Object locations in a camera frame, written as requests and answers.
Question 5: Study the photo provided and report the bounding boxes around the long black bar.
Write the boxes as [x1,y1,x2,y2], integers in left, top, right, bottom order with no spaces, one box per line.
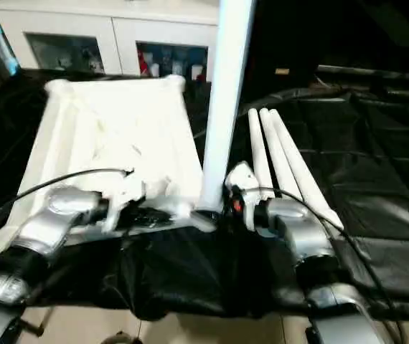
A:
[318,64,409,81]

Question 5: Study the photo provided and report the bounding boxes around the black table mat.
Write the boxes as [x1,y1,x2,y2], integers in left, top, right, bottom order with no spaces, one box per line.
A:
[0,68,409,320]

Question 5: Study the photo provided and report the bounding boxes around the white plastic table top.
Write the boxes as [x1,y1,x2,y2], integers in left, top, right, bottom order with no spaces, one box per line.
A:
[0,75,221,257]

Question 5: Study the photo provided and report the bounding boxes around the white plastic table leg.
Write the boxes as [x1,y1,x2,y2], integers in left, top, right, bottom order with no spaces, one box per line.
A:
[192,0,257,216]
[258,107,307,203]
[269,109,345,231]
[248,107,276,201]

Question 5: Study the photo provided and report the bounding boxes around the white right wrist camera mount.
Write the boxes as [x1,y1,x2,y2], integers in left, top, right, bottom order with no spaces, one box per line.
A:
[224,161,263,230]

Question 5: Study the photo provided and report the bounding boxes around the white glass-door cabinet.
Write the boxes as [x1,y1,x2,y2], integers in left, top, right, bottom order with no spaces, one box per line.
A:
[0,0,221,83]

